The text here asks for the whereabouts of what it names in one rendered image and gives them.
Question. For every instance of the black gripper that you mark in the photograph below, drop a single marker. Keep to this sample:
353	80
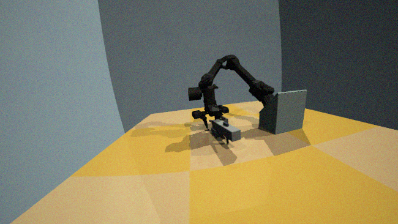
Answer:
201	114

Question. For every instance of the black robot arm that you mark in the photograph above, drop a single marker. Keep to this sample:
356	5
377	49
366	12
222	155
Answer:
258	89

